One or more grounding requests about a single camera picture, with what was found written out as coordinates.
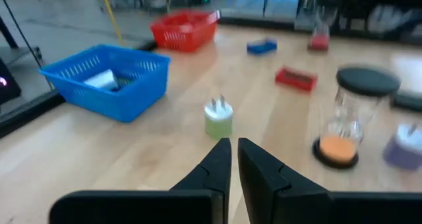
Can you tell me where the blue plastic basket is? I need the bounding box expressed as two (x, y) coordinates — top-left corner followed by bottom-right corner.
(38, 44), (171, 123)

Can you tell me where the blue rectangular LCD device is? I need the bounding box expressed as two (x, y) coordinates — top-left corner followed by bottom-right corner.
(246, 38), (278, 56)

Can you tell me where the white rectangular LCD device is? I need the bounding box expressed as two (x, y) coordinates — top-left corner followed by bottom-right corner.
(82, 69), (120, 92)

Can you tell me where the red rectangular LCD device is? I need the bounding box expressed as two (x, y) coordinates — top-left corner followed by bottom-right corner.
(275, 66), (318, 93)

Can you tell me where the yellow cable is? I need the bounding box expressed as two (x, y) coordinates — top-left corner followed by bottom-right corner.
(98, 0), (125, 47)

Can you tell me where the red sand hourglass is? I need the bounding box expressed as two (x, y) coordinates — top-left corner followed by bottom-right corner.
(306, 6), (331, 52)

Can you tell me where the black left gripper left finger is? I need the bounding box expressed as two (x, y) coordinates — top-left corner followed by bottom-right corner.
(49, 137), (232, 224)

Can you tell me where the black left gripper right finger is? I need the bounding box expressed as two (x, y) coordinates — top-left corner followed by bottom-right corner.
(237, 137), (422, 224)

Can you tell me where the orange sand hourglass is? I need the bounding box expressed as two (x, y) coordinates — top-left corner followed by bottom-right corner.
(312, 65), (402, 170)

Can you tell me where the red plastic basket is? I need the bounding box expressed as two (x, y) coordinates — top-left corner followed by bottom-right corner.
(150, 9), (221, 53)

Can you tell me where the purple white USB wall charger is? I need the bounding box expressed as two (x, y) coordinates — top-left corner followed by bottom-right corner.
(382, 123), (422, 171)

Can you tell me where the green white USB wall charger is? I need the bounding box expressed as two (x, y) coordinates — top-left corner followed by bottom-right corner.
(203, 94), (234, 140)

